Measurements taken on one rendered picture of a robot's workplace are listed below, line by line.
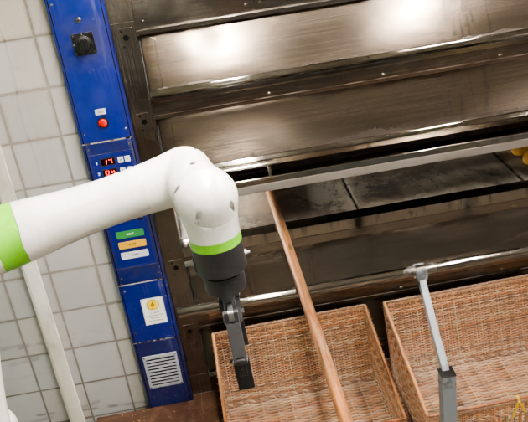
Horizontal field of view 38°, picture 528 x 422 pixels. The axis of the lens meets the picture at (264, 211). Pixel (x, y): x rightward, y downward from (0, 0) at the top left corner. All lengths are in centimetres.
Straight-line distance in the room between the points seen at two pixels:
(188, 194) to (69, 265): 138
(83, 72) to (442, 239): 132
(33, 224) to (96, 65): 103
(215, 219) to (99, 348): 155
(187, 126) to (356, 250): 73
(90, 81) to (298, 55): 62
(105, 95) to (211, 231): 112
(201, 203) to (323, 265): 143
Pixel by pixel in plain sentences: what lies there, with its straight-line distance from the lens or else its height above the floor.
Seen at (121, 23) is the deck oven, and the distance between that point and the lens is 232.
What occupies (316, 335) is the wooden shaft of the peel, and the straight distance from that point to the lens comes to 199.
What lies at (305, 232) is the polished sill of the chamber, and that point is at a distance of 258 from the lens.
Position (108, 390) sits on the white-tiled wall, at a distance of 289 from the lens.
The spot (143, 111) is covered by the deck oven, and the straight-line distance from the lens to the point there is 238.
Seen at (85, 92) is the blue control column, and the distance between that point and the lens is 235.
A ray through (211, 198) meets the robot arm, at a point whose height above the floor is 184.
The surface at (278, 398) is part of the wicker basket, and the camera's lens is 278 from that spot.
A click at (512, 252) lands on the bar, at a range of 238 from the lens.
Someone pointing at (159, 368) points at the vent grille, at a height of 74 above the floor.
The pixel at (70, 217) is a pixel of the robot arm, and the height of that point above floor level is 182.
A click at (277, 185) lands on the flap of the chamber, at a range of 233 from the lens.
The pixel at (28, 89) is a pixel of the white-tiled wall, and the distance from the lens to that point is 240.
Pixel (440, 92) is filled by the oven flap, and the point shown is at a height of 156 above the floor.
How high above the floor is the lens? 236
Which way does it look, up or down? 26 degrees down
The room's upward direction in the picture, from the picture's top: 9 degrees counter-clockwise
